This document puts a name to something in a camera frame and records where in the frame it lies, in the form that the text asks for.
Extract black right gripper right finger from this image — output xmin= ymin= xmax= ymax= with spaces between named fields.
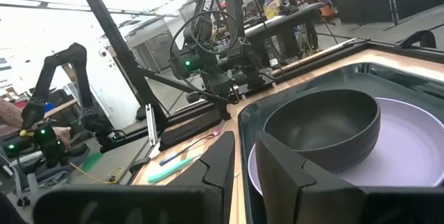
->
xmin=255 ymin=130 xmax=444 ymax=224

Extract yellow cable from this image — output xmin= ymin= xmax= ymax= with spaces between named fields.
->
xmin=68 ymin=161 xmax=125 ymax=185

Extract green floor tape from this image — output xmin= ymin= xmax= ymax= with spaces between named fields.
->
xmin=81 ymin=151 xmax=104 ymax=173

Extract lilac plate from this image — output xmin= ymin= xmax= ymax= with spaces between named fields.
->
xmin=247 ymin=97 xmax=444 ymax=197

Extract grey cabinet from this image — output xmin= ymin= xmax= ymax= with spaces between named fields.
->
xmin=124 ymin=17 xmax=181 ymax=74

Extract black bowl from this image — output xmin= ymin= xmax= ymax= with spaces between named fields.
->
xmin=262 ymin=88 xmax=382 ymax=173

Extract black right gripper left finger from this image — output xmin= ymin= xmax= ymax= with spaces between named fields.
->
xmin=33 ymin=130 xmax=237 ymax=224

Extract black table edge bracket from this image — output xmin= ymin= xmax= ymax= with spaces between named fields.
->
xmin=397 ymin=29 xmax=438 ymax=49
xmin=128 ymin=157 xmax=152 ymax=175

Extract person's forearm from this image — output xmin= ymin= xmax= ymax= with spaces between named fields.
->
xmin=0 ymin=98 xmax=25 ymax=130

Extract person's hand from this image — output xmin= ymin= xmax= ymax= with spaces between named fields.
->
xmin=51 ymin=126 xmax=73 ymax=152

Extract dark green serving tray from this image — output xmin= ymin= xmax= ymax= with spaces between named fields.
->
xmin=237 ymin=61 xmax=444 ymax=224

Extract black frame upright post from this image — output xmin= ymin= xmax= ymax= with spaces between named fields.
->
xmin=71 ymin=0 xmax=171 ymax=131

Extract silver aluminium strut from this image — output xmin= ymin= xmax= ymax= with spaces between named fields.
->
xmin=144 ymin=103 xmax=159 ymax=147

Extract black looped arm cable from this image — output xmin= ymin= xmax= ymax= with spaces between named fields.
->
xmin=169 ymin=10 xmax=240 ymax=58

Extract black frame crossbar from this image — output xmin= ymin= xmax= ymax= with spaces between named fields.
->
xmin=0 ymin=0 xmax=180 ymax=19

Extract black background table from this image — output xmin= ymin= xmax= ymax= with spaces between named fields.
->
xmin=242 ymin=1 xmax=327 ymax=62

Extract teal-handled utensil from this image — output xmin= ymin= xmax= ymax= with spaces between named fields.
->
xmin=147 ymin=156 xmax=195 ymax=184

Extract wooden desk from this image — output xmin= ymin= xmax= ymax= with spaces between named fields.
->
xmin=43 ymin=98 xmax=79 ymax=119

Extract blue-handled utensil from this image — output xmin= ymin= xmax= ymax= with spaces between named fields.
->
xmin=158 ymin=139 xmax=202 ymax=166

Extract pink utensil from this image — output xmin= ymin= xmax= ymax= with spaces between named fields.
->
xmin=199 ymin=119 xmax=226 ymax=144

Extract yellow wipes container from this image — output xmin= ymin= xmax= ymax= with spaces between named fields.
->
xmin=262 ymin=0 xmax=282 ymax=20

